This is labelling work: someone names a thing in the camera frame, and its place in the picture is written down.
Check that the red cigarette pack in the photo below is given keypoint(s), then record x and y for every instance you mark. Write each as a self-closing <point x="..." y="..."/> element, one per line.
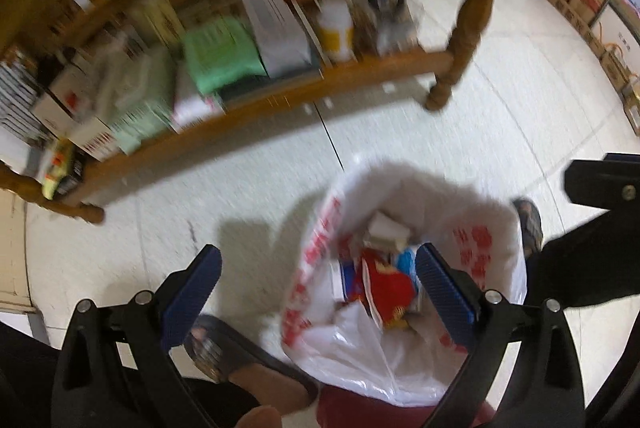
<point x="388" y="293"/>

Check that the white bottle yellow label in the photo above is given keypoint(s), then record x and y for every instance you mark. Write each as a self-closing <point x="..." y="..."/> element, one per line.
<point x="335" y="30"/>

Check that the cardboard boxes on floor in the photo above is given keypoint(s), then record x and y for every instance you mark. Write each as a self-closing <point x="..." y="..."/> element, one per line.
<point x="611" y="30"/>

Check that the black sandal foot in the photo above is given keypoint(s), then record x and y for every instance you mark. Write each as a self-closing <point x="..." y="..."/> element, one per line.
<point x="241" y="376"/>

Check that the white plastic trash bag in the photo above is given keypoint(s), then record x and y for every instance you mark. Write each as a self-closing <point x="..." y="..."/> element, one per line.
<point x="356" y="316"/>

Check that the person left hand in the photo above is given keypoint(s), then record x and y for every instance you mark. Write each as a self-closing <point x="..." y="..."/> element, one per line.
<point x="263" y="417"/>

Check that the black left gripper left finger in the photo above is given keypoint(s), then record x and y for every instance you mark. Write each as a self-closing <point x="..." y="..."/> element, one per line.
<point x="114" y="369"/>

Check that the green packet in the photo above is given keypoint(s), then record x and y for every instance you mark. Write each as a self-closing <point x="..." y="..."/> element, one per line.
<point x="220" y="52"/>

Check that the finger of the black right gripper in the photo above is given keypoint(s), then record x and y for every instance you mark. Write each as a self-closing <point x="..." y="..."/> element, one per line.
<point x="609" y="183"/>

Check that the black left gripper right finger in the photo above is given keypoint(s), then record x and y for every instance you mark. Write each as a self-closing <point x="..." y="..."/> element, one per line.
<point x="545" y="387"/>

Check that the blue cartoon medicine box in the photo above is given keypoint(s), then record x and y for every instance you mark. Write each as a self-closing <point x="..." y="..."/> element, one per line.
<point x="405" y="263"/>

